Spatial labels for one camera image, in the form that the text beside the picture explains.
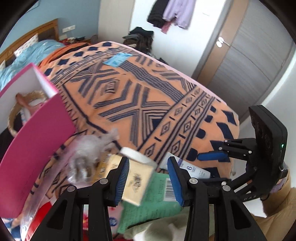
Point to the pink hanging cloth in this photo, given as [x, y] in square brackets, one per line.
[166, 28]

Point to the wooden nightstand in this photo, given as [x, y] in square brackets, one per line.
[69, 41]

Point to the person's right forearm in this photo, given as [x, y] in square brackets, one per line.
[282, 215]

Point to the pale green cloth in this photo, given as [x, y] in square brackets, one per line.
[157, 229]

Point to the white tape roll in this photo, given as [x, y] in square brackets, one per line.
[136, 155]

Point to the green packet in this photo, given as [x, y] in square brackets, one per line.
[155, 208]

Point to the orange navy patterned blanket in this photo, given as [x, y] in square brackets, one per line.
[138, 92]

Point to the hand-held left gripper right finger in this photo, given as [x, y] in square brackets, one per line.
[175, 183]

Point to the wooden bed headboard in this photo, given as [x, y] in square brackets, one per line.
[49, 27]

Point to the white tube with black cap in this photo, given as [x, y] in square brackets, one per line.
[196, 171]

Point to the white patterned pillow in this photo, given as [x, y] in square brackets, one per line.
[26, 44]

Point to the orange cloth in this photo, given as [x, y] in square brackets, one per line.
[69, 49]

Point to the pink cardboard box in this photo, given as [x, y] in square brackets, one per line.
[41, 143]

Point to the beige plaid headband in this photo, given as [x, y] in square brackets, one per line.
[12, 115]

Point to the beige printed box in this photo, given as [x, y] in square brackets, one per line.
[138, 183]

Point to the clear bag of trinkets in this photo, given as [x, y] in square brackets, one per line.
[87, 148]

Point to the yellow packet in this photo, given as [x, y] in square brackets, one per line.
[105, 165]

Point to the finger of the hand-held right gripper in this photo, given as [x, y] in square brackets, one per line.
[242, 178]
[211, 156]

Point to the pile of dark clothes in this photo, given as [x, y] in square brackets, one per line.
[138, 39]

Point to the blue floral duvet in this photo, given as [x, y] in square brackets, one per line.
[30, 51]

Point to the grey door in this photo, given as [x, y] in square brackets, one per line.
[249, 58]

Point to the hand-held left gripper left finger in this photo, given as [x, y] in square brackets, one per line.
[122, 180]

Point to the blue printed card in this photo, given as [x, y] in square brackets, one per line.
[116, 59]

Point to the white wall outlet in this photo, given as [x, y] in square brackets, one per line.
[68, 28]

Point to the red white zip bag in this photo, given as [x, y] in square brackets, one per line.
[44, 208]

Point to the black hanging jacket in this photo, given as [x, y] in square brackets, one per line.
[158, 12]

